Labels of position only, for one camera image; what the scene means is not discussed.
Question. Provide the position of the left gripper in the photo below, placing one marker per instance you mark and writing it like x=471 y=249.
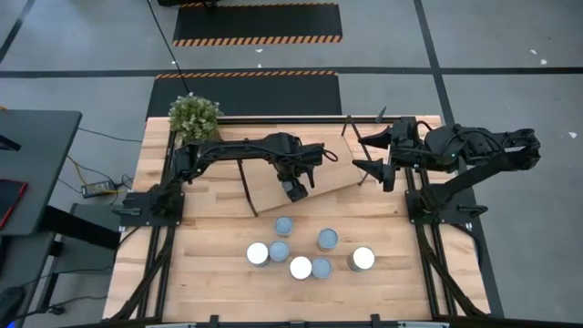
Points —
x=298 y=165

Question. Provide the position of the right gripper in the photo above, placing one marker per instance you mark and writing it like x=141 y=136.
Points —
x=407 y=148

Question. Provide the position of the short can grey lid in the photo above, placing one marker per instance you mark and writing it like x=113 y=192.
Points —
x=283 y=226

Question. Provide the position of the short pink rainbow can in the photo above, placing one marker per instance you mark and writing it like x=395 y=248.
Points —
x=279 y=251

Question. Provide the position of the tall blue-green chickpea can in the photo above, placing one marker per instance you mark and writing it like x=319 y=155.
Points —
x=258 y=253

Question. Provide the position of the tall orange pineapple can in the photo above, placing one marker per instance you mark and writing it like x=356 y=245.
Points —
x=300 y=267

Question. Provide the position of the short sliced carrots can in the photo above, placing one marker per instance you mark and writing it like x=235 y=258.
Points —
x=321 y=268

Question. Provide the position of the tall blue-yellow tomato can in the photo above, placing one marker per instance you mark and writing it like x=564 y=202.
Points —
x=363 y=258

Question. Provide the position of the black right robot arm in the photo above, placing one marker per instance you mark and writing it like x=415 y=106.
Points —
x=483 y=146

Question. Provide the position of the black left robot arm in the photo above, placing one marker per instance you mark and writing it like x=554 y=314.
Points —
x=228 y=150

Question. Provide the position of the green artificial potted plant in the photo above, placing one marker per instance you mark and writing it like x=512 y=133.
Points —
x=195 y=117

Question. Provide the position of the black power adapter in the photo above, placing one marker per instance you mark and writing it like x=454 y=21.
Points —
x=96 y=188

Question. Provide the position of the black desk foot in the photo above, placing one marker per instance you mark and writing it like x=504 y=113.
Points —
x=82 y=225

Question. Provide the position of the dark grey side desk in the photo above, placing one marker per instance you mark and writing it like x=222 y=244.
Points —
x=36 y=168

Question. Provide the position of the red tablet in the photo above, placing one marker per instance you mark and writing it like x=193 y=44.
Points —
x=9 y=200

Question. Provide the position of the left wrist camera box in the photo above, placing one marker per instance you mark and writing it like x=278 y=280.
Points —
x=294 y=189

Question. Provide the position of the wooden shelf black metal frame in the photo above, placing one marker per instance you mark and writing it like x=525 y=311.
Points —
x=337 y=173

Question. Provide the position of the black aluminium table frame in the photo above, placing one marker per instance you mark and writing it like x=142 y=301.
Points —
x=282 y=121

